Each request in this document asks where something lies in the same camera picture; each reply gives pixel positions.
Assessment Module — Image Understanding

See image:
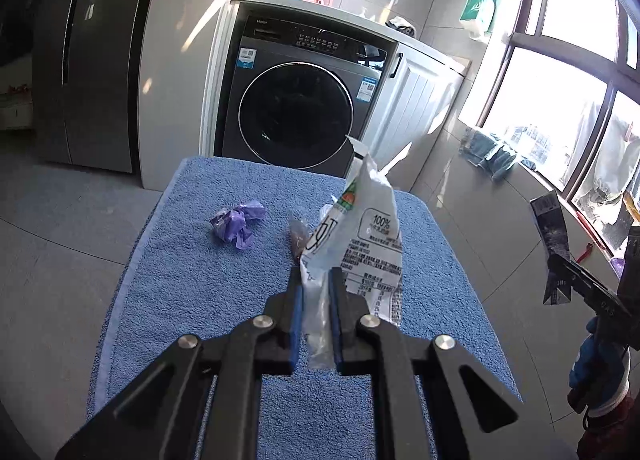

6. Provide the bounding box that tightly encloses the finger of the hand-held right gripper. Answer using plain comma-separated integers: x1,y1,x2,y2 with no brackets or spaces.
546,254,633,328

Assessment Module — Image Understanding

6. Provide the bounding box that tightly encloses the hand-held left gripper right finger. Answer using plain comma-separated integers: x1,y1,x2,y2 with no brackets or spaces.
327,266,521,460

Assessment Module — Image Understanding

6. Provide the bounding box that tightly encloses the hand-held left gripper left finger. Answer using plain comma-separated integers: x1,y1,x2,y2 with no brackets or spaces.
54,267,305,460

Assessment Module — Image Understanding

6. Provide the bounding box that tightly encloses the black printed packet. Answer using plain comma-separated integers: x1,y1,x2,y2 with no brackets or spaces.
530,190,573,307

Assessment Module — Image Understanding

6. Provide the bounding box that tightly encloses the white printed plastic packet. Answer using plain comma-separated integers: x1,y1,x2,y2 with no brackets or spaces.
299,136,405,371

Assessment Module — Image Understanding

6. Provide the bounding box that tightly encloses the person's right forearm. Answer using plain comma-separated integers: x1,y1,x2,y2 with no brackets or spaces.
575,387,640,460

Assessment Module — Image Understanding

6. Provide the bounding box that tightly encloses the person's right hand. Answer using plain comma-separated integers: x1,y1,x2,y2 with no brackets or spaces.
569,322,632,408

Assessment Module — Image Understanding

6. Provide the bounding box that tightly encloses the red tray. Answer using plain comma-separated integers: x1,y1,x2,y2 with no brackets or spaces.
575,210,613,256

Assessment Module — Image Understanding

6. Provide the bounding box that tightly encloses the small brown wrapper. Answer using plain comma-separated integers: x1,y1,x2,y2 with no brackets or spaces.
288,220,313,261

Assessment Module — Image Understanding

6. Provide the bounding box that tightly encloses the blue terry towel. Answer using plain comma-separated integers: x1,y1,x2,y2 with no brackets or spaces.
86,156,523,460

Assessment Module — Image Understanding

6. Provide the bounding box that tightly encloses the large purple crumpled wrapper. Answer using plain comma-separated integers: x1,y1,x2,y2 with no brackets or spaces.
210,200,268,252

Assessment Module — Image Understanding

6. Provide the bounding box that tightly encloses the white hanging garment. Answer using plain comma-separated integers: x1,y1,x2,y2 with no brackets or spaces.
572,112,640,246

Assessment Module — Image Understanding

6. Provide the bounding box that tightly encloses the grey hanging garment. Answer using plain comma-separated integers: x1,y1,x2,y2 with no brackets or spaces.
564,99,608,186

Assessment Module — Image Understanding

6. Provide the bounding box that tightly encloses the blue cloth on windowsill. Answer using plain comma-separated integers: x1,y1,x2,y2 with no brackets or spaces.
460,126,538,183

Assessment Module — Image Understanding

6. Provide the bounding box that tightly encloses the grey front-load washing machine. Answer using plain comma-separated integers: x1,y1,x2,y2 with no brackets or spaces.
214,1,398,178

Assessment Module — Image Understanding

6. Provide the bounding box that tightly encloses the white cabinet door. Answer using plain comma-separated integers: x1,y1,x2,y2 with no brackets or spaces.
360,47,466,193

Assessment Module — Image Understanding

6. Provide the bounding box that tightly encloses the green and white hanging bag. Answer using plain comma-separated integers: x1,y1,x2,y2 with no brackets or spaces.
459,0,500,43

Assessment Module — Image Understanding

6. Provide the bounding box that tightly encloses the dark grey refrigerator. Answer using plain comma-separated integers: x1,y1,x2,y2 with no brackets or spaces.
32,0,166,175

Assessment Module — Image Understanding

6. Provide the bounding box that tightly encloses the cardboard box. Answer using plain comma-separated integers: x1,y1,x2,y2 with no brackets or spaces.
0,85,36,131

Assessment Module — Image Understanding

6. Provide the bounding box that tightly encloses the window with dark frame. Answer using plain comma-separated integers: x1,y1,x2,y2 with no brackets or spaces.
457,0,640,261

